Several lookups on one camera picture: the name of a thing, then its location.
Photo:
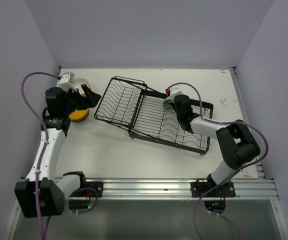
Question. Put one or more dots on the aluminium mounting rail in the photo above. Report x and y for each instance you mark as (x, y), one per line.
(181, 189)

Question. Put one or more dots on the black wire dish rack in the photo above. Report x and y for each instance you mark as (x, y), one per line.
(131, 105)

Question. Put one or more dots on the white blue leaf bowl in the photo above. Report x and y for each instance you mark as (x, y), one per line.
(78, 82)

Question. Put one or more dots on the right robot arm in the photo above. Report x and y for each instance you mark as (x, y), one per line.
(236, 142)

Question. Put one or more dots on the dark green rim bowl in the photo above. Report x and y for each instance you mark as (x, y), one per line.
(168, 105)

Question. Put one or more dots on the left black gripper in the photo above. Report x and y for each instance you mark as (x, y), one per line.
(91, 100)

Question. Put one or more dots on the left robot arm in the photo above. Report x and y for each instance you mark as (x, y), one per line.
(38, 194)

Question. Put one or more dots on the orange yellow bowl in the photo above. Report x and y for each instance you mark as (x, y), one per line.
(79, 115)

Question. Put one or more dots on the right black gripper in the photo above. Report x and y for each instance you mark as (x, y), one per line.
(172, 103)

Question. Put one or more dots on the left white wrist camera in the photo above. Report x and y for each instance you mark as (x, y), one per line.
(66, 82)

